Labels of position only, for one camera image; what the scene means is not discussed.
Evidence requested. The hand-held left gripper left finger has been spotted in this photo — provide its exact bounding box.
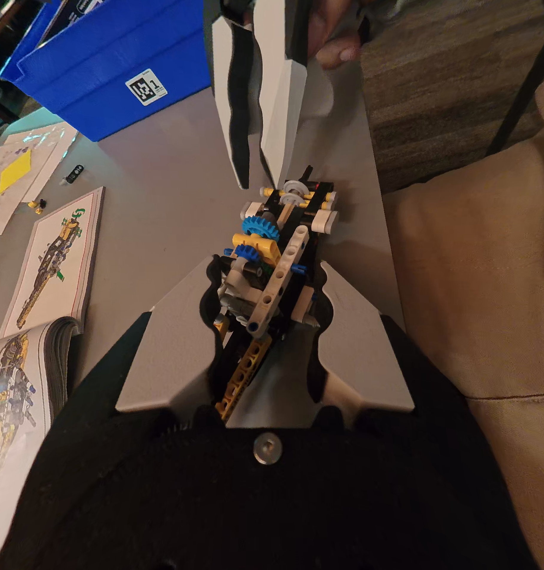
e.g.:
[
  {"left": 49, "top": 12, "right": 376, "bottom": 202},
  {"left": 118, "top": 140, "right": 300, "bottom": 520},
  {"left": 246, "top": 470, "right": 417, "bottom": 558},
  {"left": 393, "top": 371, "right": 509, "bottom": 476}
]
[{"left": 115, "top": 256, "right": 226, "bottom": 412}]

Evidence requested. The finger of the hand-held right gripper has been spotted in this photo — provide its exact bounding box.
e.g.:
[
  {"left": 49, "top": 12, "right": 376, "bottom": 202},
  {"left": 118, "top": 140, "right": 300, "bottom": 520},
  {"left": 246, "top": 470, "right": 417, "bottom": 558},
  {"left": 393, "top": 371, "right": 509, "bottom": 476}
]
[
  {"left": 211, "top": 17, "right": 260, "bottom": 191},
  {"left": 253, "top": 0, "right": 309, "bottom": 190}
]

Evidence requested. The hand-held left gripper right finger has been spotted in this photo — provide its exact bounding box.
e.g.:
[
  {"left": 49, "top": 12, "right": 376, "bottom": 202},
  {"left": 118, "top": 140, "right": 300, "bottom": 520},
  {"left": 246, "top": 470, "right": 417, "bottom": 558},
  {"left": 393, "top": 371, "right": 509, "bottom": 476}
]
[{"left": 307, "top": 260, "right": 416, "bottom": 421}]

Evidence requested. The yellow and black lego model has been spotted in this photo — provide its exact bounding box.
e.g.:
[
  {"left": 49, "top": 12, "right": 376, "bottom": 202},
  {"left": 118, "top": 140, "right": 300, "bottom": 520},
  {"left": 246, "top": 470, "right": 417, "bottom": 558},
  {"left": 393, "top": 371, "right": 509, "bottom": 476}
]
[{"left": 212, "top": 165, "right": 340, "bottom": 421}]

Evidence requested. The closed lego instruction booklet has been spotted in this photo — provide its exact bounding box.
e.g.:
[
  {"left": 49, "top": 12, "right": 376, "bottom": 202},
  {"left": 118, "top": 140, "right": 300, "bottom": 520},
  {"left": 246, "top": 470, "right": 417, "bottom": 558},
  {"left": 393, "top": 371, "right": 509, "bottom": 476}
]
[{"left": 0, "top": 186, "right": 105, "bottom": 340}]

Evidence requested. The open lego instruction booklet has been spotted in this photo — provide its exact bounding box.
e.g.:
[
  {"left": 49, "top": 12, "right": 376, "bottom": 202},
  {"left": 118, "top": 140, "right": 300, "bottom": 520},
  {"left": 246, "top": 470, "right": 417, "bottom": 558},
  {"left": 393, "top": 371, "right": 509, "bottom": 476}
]
[{"left": 0, "top": 316, "right": 83, "bottom": 568}]

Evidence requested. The person's right hand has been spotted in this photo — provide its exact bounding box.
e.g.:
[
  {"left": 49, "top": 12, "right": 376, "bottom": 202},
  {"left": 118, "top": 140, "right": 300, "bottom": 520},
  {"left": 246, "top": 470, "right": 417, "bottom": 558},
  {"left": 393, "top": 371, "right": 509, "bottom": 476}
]
[{"left": 308, "top": 0, "right": 373, "bottom": 69}]

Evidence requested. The white printed tag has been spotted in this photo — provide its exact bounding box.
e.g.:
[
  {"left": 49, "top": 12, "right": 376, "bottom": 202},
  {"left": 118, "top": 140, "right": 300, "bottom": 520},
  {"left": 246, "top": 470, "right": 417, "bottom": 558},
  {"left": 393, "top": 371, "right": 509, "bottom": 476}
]
[{"left": 125, "top": 68, "right": 168, "bottom": 107}]

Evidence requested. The blue plastic bin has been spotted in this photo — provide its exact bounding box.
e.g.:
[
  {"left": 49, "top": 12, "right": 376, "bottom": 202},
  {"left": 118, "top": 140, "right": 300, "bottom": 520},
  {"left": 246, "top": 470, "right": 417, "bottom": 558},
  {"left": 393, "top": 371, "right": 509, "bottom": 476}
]
[{"left": 0, "top": 0, "right": 212, "bottom": 142}]

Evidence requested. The dark cardboard box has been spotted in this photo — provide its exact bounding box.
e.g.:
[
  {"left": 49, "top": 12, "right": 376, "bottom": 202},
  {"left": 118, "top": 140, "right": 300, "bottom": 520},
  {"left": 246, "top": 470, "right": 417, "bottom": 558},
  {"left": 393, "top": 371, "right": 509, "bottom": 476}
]
[{"left": 40, "top": 0, "right": 105, "bottom": 45}]

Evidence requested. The paper sheet with yellow diamond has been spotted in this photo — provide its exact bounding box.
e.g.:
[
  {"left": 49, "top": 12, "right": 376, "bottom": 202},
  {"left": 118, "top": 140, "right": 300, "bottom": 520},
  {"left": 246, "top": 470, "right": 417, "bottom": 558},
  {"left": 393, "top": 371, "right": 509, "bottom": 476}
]
[{"left": 0, "top": 124, "right": 79, "bottom": 236}]

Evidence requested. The dark wooden shelf unit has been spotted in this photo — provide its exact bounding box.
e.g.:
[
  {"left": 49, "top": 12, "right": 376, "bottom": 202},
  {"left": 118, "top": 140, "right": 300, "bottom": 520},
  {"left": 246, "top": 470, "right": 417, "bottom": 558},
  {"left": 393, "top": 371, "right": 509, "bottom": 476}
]
[{"left": 0, "top": 0, "right": 48, "bottom": 134}]

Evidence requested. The black metal leg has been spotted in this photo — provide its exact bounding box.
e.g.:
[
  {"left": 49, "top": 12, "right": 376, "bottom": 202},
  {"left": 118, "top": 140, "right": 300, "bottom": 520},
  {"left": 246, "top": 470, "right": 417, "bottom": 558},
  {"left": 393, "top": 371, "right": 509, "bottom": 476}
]
[{"left": 486, "top": 24, "right": 544, "bottom": 156}]

